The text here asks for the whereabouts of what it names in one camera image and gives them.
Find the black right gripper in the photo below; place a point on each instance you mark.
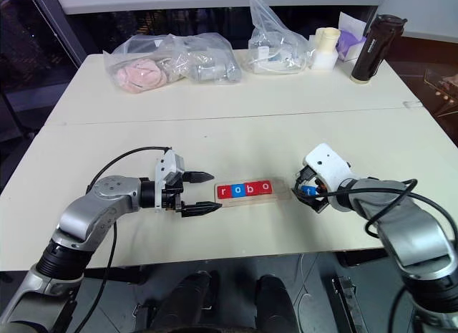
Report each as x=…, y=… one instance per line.
x=307, y=173

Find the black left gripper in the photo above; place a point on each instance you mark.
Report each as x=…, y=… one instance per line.
x=171, y=197

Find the red letter tile o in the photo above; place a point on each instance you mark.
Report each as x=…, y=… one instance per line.
x=264, y=188

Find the red letter tile b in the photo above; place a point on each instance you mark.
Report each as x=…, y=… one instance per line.
x=251, y=189

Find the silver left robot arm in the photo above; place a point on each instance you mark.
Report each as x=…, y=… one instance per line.
x=107, y=189

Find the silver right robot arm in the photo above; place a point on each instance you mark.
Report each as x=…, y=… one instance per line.
x=411, y=218

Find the red letter tile r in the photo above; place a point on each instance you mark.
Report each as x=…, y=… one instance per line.
x=223, y=191

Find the wooden letter tray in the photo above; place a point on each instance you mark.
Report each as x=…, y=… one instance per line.
x=279, y=197

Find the blue letter tile o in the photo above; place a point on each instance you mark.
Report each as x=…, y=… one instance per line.
x=237, y=190

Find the dark rounded shape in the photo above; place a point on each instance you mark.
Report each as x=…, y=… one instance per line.
x=189, y=300
x=275, y=304

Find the plastic bag with grey parts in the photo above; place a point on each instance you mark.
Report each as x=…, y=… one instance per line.
x=214, y=72

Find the pink soft item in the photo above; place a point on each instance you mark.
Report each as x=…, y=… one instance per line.
x=139, y=75

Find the clear tape piece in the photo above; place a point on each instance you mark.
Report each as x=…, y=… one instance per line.
x=412, y=104

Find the large clear plastic bag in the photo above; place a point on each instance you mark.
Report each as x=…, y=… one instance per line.
x=179, y=50

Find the white plastic bottle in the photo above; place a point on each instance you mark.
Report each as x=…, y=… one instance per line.
x=323, y=53

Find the tall clear plastic bag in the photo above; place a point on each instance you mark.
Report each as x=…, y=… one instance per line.
x=275, y=43

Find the black drinking bottle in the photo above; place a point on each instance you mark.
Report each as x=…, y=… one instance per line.
x=372, y=50

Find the white box with purple tissue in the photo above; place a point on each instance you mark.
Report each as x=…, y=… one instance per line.
x=352, y=28

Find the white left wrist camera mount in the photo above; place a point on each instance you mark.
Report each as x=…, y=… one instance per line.
x=171, y=164

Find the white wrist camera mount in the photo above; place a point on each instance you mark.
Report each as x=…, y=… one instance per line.
x=329, y=164
x=171, y=164

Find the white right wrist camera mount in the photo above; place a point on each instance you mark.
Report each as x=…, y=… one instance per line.
x=329, y=164

